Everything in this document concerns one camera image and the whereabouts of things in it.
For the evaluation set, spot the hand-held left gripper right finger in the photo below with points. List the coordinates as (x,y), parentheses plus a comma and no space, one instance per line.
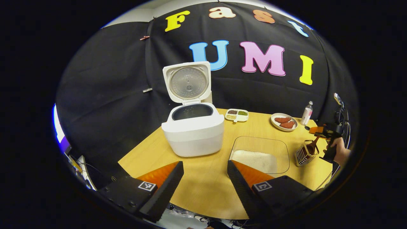
(241,190)

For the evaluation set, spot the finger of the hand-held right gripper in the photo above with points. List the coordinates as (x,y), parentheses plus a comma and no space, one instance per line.
(318,130)

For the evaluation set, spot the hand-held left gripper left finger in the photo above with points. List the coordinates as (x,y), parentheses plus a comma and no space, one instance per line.
(168,187)

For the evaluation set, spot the brown wooden spoon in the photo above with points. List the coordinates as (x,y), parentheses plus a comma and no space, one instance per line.
(313,144)

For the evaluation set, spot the clear tray of white rice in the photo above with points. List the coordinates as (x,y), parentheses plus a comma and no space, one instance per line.
(254,159)

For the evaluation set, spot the white rice cooker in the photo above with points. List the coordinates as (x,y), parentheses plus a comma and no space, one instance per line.
(194,136)

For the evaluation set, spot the small clear bottle pink label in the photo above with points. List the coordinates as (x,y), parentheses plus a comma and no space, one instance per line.
(306,114)

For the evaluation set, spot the red sausage piece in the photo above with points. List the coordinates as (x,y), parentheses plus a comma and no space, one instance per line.
(287,125)
(282,120)

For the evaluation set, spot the white round plate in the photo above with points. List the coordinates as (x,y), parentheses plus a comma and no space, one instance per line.
(276,125)

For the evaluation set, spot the white sneaker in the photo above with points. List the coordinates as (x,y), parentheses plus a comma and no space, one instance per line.
(202,218)

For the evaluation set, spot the white divided dish of beans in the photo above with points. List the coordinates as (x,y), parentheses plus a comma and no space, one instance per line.
(237,116)

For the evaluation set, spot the black backdrop cloth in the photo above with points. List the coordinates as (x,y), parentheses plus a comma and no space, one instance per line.
(111,79)

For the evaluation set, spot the pink clothespin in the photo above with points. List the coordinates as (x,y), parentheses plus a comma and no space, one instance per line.
(144,38)

